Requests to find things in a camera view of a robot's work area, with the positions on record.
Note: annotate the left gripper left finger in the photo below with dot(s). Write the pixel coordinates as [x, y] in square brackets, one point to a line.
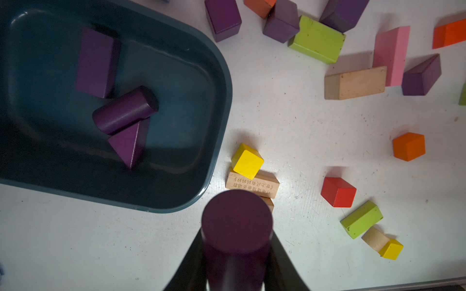
[191, 273]

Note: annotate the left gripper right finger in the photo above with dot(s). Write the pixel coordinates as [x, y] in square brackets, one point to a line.
[281, 275]

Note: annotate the purple cylinder brick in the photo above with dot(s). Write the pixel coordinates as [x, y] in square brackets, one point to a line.
[236, 229]
[136, 105]

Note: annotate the purple triangular prism brick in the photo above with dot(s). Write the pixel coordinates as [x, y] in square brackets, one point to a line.
[129, 143]

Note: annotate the light purple brick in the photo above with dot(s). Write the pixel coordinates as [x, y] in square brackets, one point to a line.
[97, 64]

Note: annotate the purple cube brick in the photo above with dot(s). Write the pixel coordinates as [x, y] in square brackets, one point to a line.
[224, 18]
[343, 15]

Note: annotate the numbered wood cube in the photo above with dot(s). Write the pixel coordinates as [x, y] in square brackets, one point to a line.
[269, 202]

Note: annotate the engraved wood block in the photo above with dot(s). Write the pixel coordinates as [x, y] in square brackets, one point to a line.
[263, 185]

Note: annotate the red cube brick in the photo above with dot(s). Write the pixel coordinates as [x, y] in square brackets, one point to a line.
[338, 193]

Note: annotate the round wood brick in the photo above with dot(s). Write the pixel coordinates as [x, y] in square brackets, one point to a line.
[375, 239]

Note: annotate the yellow cube brick near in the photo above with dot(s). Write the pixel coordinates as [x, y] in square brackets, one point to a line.
[391, 250]

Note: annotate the yellow cube brick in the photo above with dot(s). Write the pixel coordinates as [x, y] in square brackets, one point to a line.
[391, 250]
[247, 161]

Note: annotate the orange cube brick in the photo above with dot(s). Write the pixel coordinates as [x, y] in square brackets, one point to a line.
[409, 146]

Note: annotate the natural wood block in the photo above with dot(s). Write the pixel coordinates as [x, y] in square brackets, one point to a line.
[361, 83]

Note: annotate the lime green long brick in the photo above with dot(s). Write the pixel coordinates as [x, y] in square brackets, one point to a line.
[317, 40]

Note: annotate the lime green cube brick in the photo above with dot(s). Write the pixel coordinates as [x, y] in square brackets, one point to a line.
[462, 100]

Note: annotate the purple wedge brick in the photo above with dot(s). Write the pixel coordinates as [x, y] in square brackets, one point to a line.
[283, 22]

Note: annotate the pink long brick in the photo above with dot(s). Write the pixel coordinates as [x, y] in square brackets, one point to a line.
[390, 50]

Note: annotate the small orange brick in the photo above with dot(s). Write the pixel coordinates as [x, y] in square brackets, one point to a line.
[261, 7]

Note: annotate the orange long brick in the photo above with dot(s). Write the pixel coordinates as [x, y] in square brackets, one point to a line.
[449, 34]

